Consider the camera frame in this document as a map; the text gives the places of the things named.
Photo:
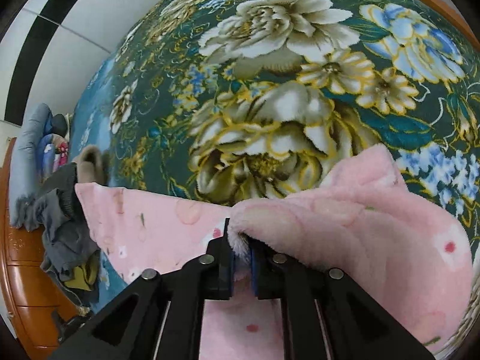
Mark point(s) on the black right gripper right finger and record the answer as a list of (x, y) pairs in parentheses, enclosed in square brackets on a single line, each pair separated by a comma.
[(264, 272)]

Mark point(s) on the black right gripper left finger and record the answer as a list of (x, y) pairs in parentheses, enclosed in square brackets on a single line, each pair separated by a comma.
[(221, 271)]

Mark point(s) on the pink fleece garment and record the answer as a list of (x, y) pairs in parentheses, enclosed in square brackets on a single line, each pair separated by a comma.
[(410, 255)]

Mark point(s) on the dark grey clothes pile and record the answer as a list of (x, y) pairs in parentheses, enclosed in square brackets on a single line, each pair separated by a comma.
[(65, 238)]

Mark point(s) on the olive yellow garment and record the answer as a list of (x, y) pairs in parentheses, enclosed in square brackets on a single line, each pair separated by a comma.
[(85, 275)]

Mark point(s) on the beige fleece garment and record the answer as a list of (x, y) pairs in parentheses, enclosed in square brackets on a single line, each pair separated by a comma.
[(89, 166)]

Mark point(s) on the floral green blue blanket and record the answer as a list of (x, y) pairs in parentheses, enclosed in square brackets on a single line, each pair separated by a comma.
[(223, 100)]

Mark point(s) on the folded colourful floral bedding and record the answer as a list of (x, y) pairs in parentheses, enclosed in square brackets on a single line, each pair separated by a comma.
[(52, 150)]

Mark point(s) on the folded grey blue quilt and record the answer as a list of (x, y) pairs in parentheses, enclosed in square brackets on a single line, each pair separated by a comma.
[(23, 180)]

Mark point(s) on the orange wooden bed frame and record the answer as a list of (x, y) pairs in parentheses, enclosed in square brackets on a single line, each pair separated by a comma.
[(29, 294)]

